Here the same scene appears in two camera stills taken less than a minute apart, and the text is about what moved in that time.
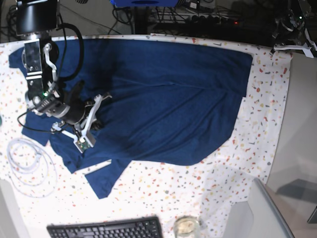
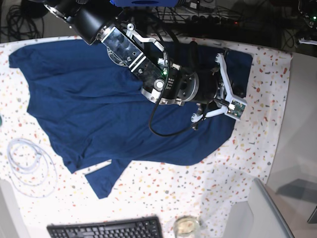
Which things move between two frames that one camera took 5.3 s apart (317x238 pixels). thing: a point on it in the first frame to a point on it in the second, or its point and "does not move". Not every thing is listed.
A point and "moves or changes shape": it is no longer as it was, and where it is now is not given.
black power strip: x=191 y=19 does not move
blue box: x=145 y=3 does not move
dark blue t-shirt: x=164 y=101 moves or changes shape
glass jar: x=187 y=226 does not move
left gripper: x=82 y=137 to x=235 y=106
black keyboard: x=149 y=227 does not move
